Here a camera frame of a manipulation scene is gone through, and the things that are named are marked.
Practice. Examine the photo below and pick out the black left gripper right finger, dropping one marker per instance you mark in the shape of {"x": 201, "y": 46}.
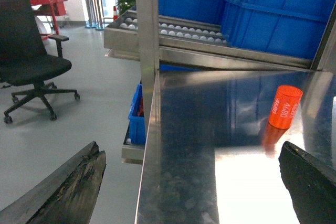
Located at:
{"x": 311, "y": 184}

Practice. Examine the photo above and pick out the black office chair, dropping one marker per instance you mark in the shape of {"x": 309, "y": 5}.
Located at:
{"x": 24, "y": 59}

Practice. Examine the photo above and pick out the red metal frame table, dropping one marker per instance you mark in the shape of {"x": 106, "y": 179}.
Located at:
{"x": 52, "y": 8}

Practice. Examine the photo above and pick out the red white traffic cone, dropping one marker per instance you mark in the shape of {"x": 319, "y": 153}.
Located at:
{"x": 115, "y": 13}

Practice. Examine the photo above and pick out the small blue bin lower shelf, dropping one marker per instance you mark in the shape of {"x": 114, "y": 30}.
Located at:
{"x": 137, "y": 132}

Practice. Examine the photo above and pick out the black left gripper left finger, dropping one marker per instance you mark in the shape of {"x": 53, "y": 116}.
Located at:
{"x": 68, "y": 195}

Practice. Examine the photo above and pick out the large blue bin right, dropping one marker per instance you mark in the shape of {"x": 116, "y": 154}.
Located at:
{"x": 284, "y": 27}

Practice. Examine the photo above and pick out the stainless steel roller rack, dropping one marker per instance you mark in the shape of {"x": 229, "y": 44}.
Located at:
{"x": 226, "y": 92}

